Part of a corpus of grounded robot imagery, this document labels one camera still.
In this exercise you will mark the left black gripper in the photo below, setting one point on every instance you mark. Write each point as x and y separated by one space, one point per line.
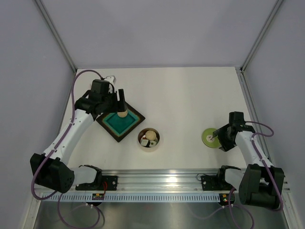
119 105

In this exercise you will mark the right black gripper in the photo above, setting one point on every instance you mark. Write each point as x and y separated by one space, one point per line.
226 145

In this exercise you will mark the green round lid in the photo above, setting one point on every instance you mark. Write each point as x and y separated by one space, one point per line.
209 140

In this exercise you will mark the beige bun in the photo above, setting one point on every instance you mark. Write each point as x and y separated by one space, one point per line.
122 114
151 135

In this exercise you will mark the steel round bowl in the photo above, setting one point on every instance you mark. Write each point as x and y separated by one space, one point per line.
141 136

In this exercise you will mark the white rice triangle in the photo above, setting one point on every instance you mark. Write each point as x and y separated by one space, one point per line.
145 142

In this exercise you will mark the sushi roll piece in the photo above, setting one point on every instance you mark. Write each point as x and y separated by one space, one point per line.
153 143

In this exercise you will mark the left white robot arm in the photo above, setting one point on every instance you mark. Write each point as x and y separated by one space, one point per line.
50 169

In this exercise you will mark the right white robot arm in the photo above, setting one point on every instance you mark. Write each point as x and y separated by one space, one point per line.
261 184

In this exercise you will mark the black teal lunch tray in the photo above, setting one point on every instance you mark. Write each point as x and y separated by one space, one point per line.
120 127

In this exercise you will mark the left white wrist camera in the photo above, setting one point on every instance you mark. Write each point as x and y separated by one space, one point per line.
111 79

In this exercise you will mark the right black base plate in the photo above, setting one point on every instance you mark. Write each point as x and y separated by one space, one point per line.
212 183

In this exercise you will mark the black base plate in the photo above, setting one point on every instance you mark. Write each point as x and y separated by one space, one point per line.
212 183
109 183

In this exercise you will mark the aluminium mounting rail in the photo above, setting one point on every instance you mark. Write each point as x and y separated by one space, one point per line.
159 180

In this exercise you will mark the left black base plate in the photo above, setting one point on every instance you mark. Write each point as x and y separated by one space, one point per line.
109 183

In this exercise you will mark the white slotted cable duct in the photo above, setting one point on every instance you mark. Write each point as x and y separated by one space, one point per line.
137 197

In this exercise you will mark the left aluminium frame post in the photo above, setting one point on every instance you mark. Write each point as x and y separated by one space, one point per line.
52 28

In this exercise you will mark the aluminium frame post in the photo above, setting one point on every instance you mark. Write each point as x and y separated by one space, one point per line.
262 33
52 28

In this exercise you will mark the right aluminium frame post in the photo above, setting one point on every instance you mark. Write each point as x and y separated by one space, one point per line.
262 33

